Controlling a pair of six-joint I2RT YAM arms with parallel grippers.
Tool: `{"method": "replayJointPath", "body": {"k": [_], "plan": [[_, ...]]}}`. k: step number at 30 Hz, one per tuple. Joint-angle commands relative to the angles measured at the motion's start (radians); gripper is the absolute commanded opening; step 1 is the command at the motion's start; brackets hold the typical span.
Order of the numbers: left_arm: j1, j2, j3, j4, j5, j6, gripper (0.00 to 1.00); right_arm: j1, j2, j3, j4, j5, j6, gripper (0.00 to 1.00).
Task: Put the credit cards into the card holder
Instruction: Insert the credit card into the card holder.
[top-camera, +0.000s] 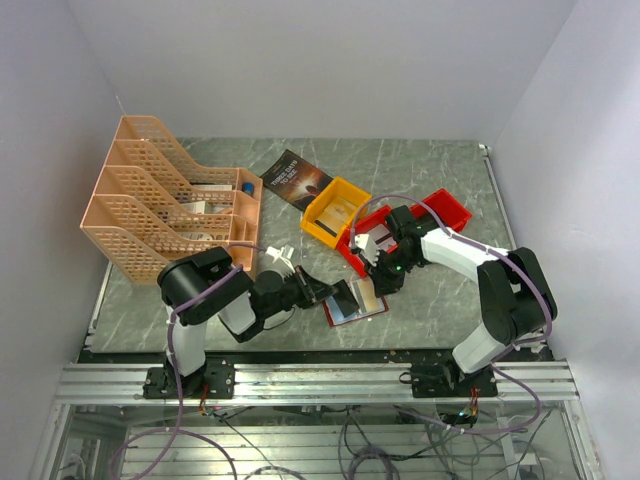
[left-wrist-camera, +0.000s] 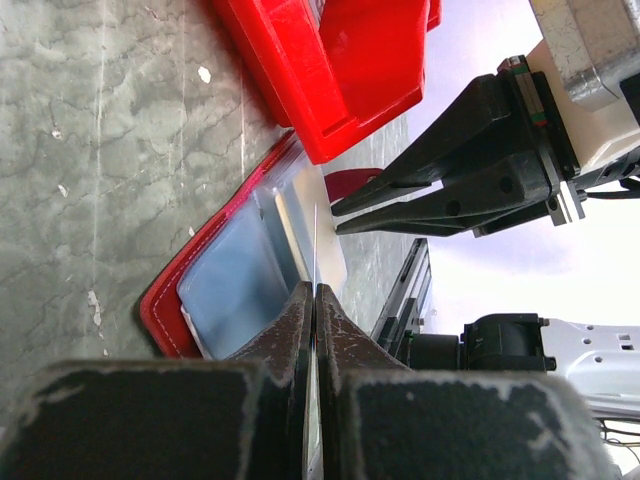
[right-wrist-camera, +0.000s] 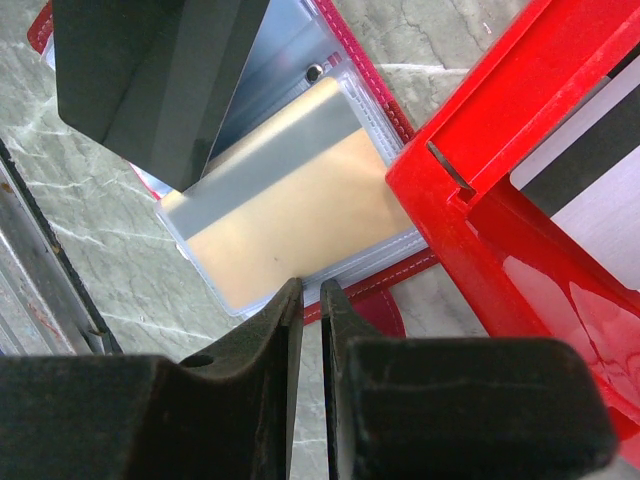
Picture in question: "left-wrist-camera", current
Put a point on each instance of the red leather card holder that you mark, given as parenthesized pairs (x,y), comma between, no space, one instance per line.
(236,273)

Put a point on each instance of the red bin with cards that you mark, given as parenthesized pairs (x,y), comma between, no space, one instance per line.
(338,77)

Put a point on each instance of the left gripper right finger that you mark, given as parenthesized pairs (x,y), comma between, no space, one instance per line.
(383,420)

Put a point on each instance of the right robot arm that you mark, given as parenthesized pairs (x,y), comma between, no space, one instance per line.
(597,360)

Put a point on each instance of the gold card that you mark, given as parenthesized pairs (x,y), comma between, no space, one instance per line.
(291,238)

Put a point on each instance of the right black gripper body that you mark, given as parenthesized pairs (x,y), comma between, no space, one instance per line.
(555,152)

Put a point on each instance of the aluminium mounting rail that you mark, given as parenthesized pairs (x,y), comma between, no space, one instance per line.
(407,305)

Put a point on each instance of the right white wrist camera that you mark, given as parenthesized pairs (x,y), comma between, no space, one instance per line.
(588,49)

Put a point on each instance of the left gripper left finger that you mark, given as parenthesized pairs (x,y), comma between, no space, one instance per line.
(244,417)

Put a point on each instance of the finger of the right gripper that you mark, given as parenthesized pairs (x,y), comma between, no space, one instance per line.
(482,125)
(507,186)

